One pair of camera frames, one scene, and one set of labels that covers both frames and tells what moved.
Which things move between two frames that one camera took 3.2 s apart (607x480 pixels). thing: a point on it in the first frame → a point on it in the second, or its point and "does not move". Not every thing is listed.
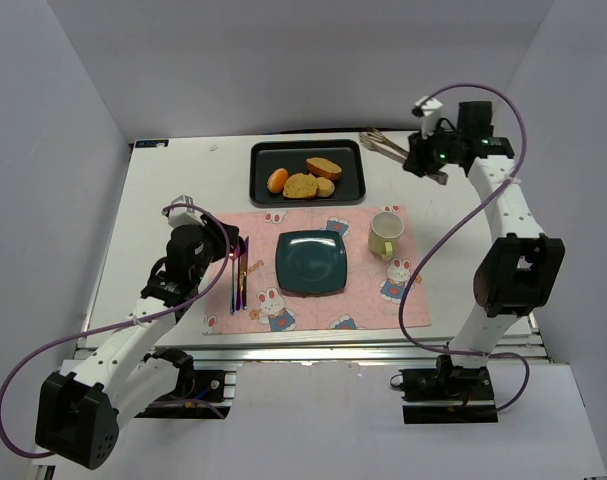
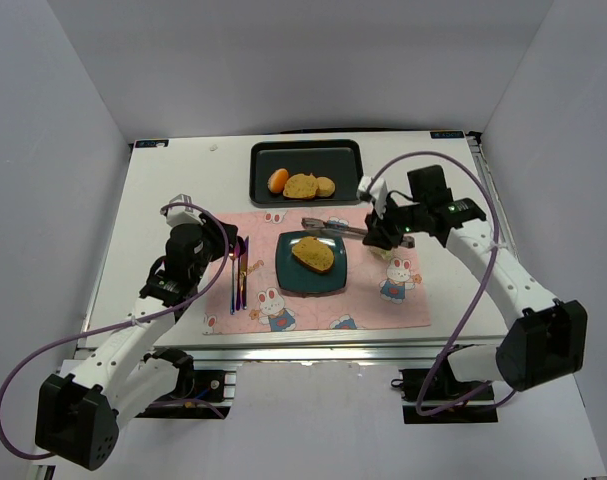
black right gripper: x=418 y=160 → x=378 y=234
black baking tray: x=269 y=155 does not move
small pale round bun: x=325 y=187 does not move
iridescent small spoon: x=232 y=256 does not move
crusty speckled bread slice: x=324 y=167 → x=314 y=252
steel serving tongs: x=380 y=143 → x=407 y=241
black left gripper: x=223 y=238 does not move
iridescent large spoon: x=241 y=246 does not move
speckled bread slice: x=300 y=186 does not move
